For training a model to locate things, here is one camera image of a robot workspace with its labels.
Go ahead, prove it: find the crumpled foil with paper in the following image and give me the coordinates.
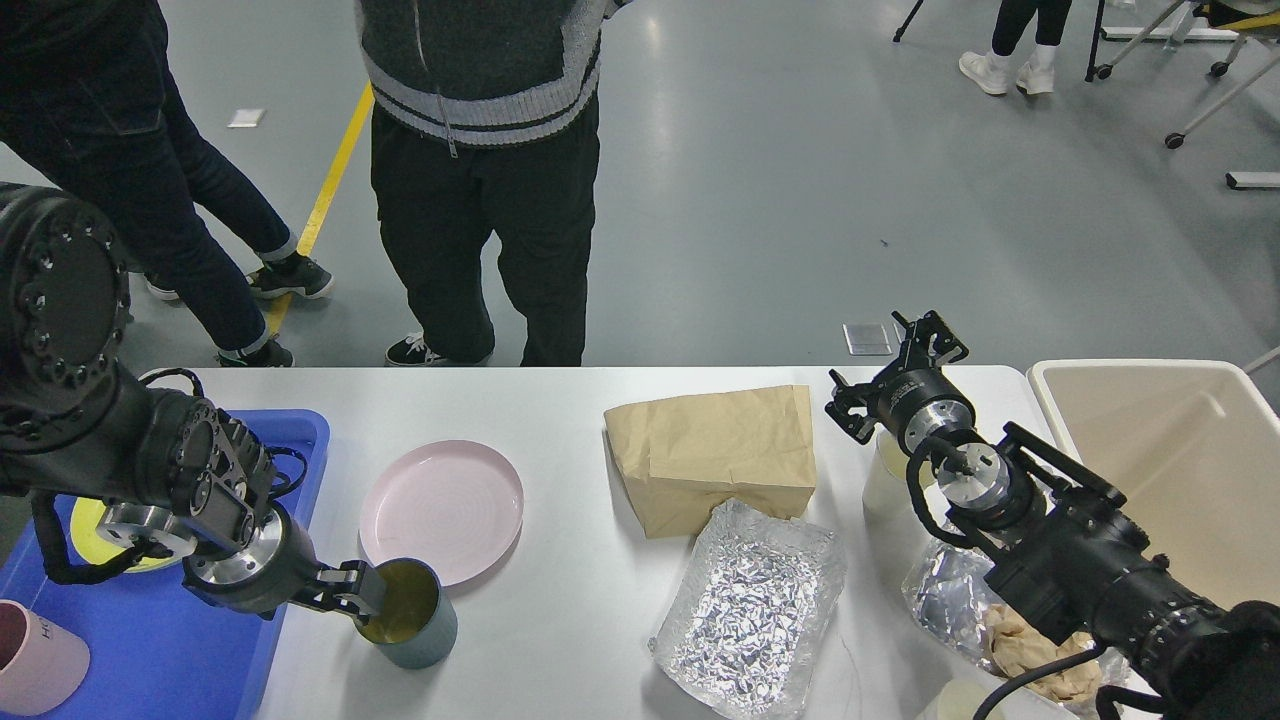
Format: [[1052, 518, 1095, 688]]
[[902, 539, 1130, 716]]

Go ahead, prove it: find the person in dark jeans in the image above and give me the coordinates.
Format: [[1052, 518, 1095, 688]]
[[1, 1, 334, 368]]

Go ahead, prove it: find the brown paper bag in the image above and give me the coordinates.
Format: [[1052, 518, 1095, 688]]
[[604, 384, 818, 539]]

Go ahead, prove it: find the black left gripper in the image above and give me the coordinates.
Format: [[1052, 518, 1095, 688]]
[[182, 502, 388, 626]]

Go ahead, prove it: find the blue-grey mug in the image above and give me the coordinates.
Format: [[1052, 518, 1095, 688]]
[[356, 559, 460, 670]]

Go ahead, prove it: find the beige plastic bin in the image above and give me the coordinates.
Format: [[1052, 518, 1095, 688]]
[[1028, 359, 1279, 609]]

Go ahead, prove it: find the yellow plate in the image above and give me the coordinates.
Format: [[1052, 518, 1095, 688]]
[[69, 498, 180, 574]]

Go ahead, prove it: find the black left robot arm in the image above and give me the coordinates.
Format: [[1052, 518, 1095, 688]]
[[1, 182, 389, 625]]

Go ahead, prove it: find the aluminium foil tray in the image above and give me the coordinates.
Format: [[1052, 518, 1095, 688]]
[[650, 498, 849, 719]]

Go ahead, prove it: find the person in grey sweater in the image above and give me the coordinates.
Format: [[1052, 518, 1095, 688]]
[[355, 1, 621, 366]]

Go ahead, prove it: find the pink mug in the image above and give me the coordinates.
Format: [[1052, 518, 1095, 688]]
[[1, 600, 91, 717]]

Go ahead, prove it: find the white paper cup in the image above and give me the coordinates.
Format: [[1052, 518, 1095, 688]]
[[861, 428, 913, 519]]

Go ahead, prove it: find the pink plate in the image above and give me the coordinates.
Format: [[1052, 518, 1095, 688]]
[[357, 439, 525, 587]]

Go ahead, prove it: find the blue plastic tray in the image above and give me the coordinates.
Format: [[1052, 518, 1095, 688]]
[[0, 407, 332, 720]]

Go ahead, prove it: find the white lid bottom edge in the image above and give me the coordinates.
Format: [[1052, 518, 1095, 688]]
[[915, 678, 996, 720]]

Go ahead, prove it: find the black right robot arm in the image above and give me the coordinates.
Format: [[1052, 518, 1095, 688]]
[[826, 311, 1279, 719]]

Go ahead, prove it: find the metal floor plate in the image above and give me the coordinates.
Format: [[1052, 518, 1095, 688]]
[[842, 323, 897, 357]]

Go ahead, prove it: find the person in white sneakers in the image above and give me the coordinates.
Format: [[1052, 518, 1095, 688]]
[[957, 1, 1073, 97]]

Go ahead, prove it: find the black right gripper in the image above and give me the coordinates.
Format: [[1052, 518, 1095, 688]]
[[826, 310, 979, 457]]

